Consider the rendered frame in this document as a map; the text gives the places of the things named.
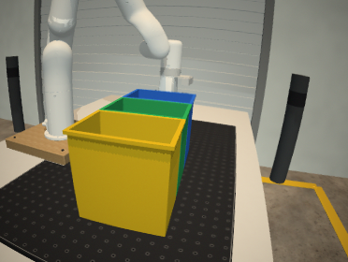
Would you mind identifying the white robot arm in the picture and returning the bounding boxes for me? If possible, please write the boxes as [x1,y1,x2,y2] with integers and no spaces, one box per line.
[42,0,193,140]

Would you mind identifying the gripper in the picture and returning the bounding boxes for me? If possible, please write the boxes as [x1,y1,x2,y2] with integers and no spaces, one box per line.
[159,75,178,93]

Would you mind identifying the green bin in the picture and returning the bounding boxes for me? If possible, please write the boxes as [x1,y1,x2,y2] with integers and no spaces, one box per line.
[100,97,192,196]

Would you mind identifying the yellow open-top bin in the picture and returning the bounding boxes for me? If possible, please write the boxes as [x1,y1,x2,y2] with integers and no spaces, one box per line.
[63,110,186,237]

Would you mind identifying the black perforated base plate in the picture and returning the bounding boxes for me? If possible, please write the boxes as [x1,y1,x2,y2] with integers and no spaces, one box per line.
[0,120,237,262]

